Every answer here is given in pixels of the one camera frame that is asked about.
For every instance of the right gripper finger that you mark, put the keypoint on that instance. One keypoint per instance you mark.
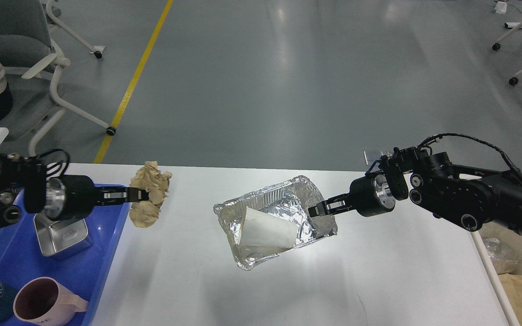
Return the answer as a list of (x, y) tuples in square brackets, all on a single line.
[(325, 208), (338, 199)]

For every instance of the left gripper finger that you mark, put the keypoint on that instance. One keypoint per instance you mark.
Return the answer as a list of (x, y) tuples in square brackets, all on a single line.
[(124, 195), (114, 202)]

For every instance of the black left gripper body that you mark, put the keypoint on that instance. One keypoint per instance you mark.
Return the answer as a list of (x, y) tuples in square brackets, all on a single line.
[(70, 197)]

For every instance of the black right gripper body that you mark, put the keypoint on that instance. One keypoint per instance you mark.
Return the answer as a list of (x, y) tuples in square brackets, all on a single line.
[(371, 196)]

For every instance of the brown paper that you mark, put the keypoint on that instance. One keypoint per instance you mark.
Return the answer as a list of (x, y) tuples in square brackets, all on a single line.
[(145, 213)]

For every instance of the stainless steel rectangular tray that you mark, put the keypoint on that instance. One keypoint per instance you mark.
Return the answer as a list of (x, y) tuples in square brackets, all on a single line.
[(61, 239)]

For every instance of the white paper cup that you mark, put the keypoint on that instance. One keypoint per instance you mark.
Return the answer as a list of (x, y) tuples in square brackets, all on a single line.
[(262, 229)]

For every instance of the pink mug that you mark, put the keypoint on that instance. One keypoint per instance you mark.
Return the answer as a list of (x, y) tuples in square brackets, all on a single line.
[(45, 302)]

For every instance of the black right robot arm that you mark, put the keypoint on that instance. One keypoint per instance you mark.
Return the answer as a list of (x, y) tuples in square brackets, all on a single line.
[(465, 196)]

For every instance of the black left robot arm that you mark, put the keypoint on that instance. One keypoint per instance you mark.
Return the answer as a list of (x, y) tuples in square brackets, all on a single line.
[(30, 174)]

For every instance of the floor outlet cover left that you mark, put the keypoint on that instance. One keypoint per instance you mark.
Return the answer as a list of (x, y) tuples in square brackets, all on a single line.
[(370, 156)]

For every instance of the blue plastic tray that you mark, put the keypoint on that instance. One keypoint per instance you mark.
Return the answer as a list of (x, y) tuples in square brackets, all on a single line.
[(84, 273)]

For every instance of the clear plastic bag in bin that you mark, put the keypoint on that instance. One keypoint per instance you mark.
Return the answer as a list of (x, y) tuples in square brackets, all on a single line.
[(504, 258)]

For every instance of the grey office chair near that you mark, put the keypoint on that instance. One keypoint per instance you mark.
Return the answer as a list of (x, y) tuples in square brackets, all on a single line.
[(33, 64)]

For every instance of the grey office chair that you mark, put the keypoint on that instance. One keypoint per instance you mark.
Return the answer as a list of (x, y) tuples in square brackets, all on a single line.
[(33, 64), (51, 14)]

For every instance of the grey office chair far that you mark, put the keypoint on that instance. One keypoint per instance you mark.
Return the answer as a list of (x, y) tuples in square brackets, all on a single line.
[(51, 14)]

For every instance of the white power adapter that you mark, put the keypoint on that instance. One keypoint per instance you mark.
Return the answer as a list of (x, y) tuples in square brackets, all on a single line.
[(501, 7)]

